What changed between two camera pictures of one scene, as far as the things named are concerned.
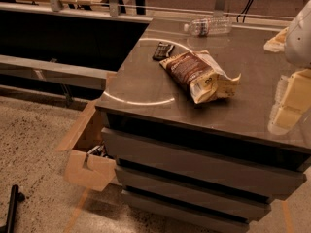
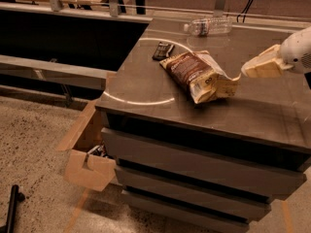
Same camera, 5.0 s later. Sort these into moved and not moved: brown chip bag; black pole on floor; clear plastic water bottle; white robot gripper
Moved: white robot gripper
Not moved: black pole on floor; clear plastic water bottle; brown chip bag
